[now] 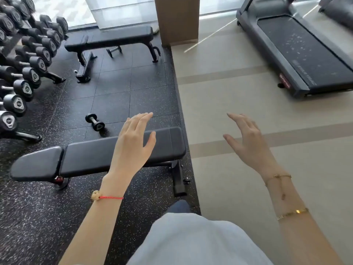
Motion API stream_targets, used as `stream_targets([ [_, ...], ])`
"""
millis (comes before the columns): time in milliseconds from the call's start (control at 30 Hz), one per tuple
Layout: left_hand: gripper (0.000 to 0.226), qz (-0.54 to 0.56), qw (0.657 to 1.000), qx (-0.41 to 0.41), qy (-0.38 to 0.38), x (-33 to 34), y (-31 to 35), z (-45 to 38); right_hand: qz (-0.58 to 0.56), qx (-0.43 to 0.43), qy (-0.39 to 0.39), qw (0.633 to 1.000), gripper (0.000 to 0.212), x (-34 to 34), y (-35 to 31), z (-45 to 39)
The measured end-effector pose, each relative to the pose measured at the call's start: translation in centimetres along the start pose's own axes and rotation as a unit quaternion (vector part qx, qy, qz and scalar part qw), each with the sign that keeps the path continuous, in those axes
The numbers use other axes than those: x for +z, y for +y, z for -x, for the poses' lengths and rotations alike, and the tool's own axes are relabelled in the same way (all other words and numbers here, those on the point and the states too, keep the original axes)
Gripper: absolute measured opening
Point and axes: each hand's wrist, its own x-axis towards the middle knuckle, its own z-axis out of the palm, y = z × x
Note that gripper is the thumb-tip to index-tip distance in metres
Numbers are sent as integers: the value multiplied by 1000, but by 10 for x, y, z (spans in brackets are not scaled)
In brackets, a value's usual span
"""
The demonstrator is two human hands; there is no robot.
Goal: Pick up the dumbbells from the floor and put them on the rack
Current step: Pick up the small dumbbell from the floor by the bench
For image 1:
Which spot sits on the person's left hand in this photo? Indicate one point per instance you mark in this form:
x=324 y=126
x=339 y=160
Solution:
x=129 y=151

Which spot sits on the person's right hand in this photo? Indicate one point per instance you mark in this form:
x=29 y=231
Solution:
x=253 y=146

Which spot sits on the black dumbbell rack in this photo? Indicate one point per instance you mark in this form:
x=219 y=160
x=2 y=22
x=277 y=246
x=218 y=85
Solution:
x=24 y=136

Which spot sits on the person's right forearm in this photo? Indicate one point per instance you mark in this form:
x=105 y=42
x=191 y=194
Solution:
x=303 y=240

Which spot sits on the person's left forearm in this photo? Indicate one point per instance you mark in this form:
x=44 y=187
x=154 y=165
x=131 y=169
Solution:
x=96 y=226

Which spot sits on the black adjustable weight bench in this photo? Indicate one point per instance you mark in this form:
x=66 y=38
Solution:
x=82 y=160

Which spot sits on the blue jeans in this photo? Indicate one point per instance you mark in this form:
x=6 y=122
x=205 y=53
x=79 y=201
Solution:
x=179 y=207

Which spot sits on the dark grey treadmill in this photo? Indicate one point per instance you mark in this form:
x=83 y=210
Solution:
x=339 y=11
x=303 y=52

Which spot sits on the white shirt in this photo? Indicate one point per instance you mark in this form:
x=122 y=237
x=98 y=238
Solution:
x=193 y=242

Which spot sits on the black flat weight bench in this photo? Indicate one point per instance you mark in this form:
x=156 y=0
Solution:
x=118 y=37

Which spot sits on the rows of black dumbbells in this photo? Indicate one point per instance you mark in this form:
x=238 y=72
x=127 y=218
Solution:
x=16 y=104

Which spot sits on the brown wooden pillar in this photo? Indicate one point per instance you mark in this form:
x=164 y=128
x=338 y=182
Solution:
x=176 y=19

